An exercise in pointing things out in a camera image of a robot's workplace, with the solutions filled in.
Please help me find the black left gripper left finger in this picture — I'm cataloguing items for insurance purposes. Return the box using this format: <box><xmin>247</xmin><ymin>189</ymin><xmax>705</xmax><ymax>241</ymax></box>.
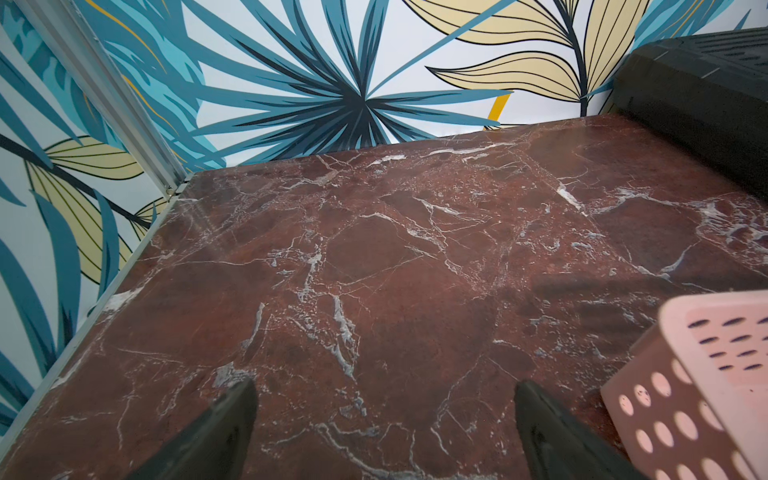
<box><xmin>128</xmin><ymin>379</ymin><xmax>258</xmax><ymax>479</ymax></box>

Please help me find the black plastic tool case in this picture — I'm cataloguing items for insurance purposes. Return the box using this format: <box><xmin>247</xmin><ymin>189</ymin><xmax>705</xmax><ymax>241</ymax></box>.
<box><xmin>613</xmin><ymin>28</ymin><xmax>767</xmax><ymax>197</ymax></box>

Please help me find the aluminium corner post left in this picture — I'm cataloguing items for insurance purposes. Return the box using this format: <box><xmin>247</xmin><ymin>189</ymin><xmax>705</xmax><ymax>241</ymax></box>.
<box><xmin>17</xmin><ymin>1</ymin><xmax>187</xmax><ymax>195</ymax></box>

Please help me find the pink perforated plastic basket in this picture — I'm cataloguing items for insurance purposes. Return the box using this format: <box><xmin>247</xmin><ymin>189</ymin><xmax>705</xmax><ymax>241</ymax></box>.
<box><xmin>601</xmin><ymin>290</ymin><xmax>767</xmax><ymax>479</ymax></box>

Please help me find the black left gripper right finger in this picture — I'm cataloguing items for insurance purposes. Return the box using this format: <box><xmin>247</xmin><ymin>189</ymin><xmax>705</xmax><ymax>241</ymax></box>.
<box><xmin>514</xmin><ymin>380</ymin><xmax>645</xmax><ymax>479</ymax></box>

